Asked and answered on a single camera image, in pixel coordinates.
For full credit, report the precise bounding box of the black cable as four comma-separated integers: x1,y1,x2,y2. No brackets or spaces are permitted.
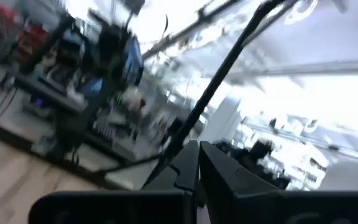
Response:
163,0,287,158

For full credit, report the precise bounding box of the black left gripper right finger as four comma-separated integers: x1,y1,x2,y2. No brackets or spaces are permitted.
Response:
198,141,292,224

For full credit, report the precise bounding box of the black rig strut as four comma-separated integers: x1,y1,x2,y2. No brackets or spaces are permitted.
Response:
141,0,241,60

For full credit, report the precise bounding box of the keyboard with coloured keys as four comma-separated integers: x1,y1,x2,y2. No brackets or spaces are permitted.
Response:
92,116,117,142

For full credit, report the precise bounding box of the grey desk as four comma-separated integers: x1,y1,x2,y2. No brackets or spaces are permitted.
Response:
7,70,155,162

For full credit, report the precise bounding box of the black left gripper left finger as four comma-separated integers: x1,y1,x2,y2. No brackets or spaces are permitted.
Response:
141,139,200,224

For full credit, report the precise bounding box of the blue-screen monitor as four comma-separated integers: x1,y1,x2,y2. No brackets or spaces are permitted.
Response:
122,35,145,86

